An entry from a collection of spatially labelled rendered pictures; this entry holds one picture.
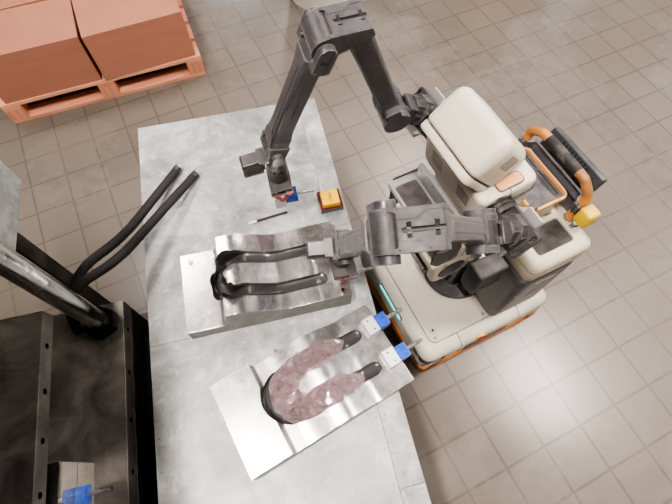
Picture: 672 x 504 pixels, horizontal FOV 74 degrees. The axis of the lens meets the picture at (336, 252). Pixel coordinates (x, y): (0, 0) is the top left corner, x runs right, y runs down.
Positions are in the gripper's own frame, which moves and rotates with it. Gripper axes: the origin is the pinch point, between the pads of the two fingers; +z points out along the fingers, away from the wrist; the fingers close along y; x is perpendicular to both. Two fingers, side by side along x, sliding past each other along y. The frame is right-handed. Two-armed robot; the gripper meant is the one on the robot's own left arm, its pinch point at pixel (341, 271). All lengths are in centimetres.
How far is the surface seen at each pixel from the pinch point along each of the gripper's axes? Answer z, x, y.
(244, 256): -1.1, -27.9, -11.1
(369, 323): 2.5, 4.5, 16.8
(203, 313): 4.5, -43.1, 2.2
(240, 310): -2.9, -31.0, 6.5
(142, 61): 71, -79, -192
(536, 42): 93, 181, -177
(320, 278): 2.2, -6.6, -0.2
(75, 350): 12, -84, 3
